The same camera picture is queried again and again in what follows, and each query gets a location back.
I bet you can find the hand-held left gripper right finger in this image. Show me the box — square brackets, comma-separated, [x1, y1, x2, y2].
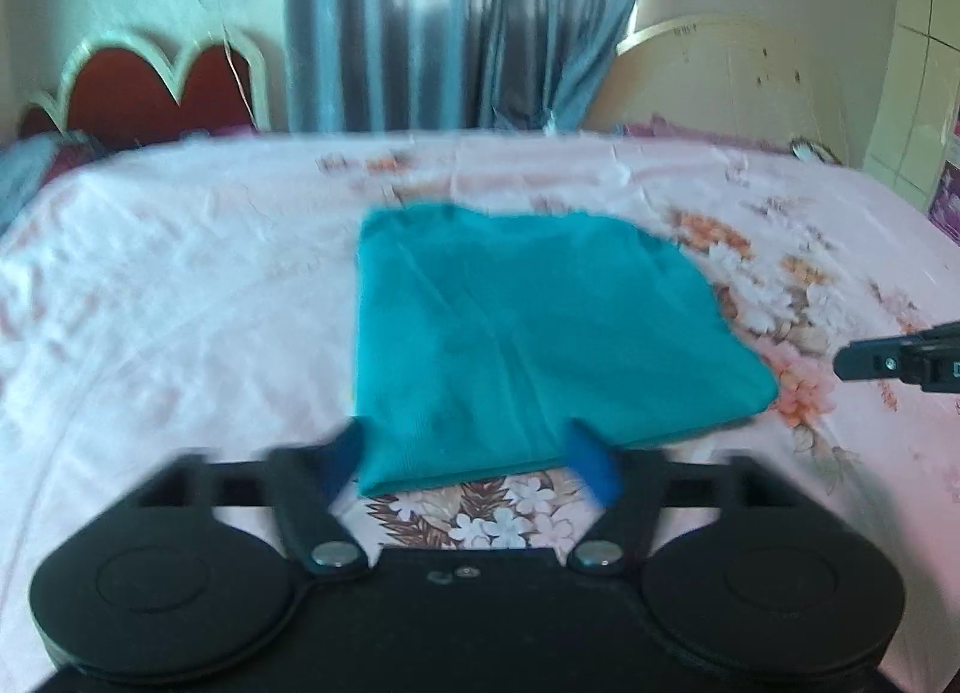
[562, 419, 797, 577]

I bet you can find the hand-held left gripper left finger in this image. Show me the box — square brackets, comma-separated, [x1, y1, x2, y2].
[139, 417, 374, 578]

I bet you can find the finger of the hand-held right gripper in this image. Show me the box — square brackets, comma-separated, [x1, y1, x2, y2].
[832, 321, 960, 395]

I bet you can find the teal shirt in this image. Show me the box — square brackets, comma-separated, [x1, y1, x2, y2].
[351, 204, 782, 499]

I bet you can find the pink floral bedsheet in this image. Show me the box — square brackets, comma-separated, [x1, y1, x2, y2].
[0, 130, 960, 693]

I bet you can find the small dark and white object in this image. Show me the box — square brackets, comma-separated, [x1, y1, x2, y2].
[789, 136, 839, 165]

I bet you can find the blue grey curtain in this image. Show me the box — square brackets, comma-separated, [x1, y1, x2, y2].
[283, 0, 666, 136]

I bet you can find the red headboard with cream frame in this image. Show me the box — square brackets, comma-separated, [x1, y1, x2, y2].
[15, 28, 271, 140]

